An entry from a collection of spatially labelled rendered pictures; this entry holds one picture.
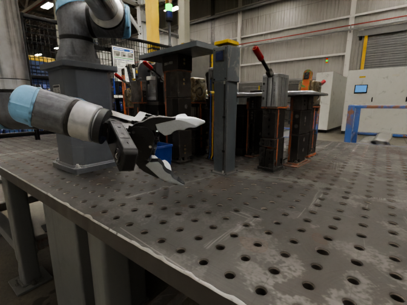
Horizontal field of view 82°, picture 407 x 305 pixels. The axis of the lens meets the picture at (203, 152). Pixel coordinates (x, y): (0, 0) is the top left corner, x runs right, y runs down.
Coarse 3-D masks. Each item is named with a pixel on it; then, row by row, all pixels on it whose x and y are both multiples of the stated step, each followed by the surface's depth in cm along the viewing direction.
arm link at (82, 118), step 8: (80, 104) 44; (88, 104) 44; (72, 112) 42; (80, 112) 43; (88, 112) 43; (96, 112) 44; (72, 120) 42; (80, 120) 43; (88, 120) 43; (72, 128) 43; (80, 128) 43; (88, 128) 43; (72, 136) 45; (80, 136) 44; (88, 136) 44
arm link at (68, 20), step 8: (56, 0) 83; (64, 0) 81; (72, 0) 81; (80, 0) 83; (56, 8) 82; (64, 8) 81; (72, 8) 82; (80, 8) 82; (88, 8) 83; (56, 16) 84; (64, 16) 82; (72, 16) 82; (80, 16) 82; (88, 16) 83; (64, 24) 83; (72, 24) 83; (80, 24) 84; (88, 24) 84; (64, 32) 83; (72, 32) 83; (80, 32) 84; (88, 32) 86
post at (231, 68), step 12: (216, 48) 78; (228, 48) 75; (228, 60) 76; (216, 72) 79; (228, 72) 76; (216, 84) 81; (228, 84) 78; (216, 96) 81; (228, 96) 79; (216, 108) 82; (228, 108) 80; (216, 120) 83; (228, 120) 81; (216, 132) 84; (228, 132) 82; (216, 144) 85; (228, 144) 83; (216, 156) 86; (228, 156) 84; (216, 168) 86; (228, 168) 85
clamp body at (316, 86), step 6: (300, 84) 109; (312, 84) 105; (318, 84) 109; (312, 90) 106; (318, 90) 110; (318, 96) 112; (318, 102) 112; (318, 108) 114; (312, 114) 109; (312, 120) 111; (312, 126) 112; (312, 132) 112; (312, 138) 113; (312, 144) 114; (312, 150) 115; (306, 156) 112
